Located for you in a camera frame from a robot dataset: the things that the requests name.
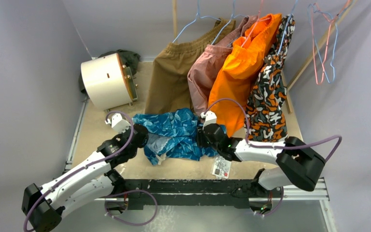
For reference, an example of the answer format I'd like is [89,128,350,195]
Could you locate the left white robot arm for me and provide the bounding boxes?
[21,124,148,232]

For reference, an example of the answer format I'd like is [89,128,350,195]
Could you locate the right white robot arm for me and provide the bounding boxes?
[197,123,326,197]

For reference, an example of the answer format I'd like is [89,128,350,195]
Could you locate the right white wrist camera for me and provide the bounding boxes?
[200,110,217,127]

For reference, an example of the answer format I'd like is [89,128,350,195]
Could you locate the white cylindrical drum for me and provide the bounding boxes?
[81,53,138,111]

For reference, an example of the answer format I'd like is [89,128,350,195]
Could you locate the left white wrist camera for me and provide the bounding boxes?
[105,113,131,133]

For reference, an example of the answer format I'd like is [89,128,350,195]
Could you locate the empty blue wire hanger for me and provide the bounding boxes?
[307,0,354,85]

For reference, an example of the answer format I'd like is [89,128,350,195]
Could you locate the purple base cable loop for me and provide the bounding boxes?
[104,189,158,227]

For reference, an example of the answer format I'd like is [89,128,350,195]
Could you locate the pink shorts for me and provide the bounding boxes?
[187,16,258,116]

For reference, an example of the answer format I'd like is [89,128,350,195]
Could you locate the camouflage patterned shorts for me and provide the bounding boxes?
[245,15,295,142]

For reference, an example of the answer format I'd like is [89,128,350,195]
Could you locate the white printed card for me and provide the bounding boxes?
[212,155,231,179]

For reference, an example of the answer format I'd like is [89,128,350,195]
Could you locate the orange shorts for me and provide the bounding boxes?
[208,14,282,136]

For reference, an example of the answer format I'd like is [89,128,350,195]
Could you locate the empty pink wire hanger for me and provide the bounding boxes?
[309,0,353,86]

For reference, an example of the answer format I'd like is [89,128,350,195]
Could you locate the brown shorts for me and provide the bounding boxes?
[144,19,236,114]

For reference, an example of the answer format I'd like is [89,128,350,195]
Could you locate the wooden diagonal rack bar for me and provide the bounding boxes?
[286,0,359,92]

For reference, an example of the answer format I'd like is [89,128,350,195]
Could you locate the wooden rack pole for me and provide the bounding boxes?
[171,0,178,38]

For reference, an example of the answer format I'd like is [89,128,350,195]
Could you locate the blue patterned shorts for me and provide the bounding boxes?
[132,108,218,165]

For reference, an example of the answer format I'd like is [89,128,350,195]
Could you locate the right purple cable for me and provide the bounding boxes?
[204,98,343,163]

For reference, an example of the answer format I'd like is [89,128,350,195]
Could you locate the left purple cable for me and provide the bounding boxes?
[23,111,135,232]

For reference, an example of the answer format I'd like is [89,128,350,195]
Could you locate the dark green cloth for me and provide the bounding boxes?
[78,49,141,96]

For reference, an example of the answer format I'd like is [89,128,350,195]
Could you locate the aluminium frame rail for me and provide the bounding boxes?
[38,99,337,232]

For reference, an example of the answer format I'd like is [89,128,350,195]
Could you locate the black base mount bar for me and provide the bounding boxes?
[119,179,282,210]

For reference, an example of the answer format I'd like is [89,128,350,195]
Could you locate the blue wire hanger left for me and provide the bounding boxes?
[172,0,220,44]

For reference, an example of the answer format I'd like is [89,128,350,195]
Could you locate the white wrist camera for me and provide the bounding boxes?
[200,110,217,127]
[105,113,131,133]

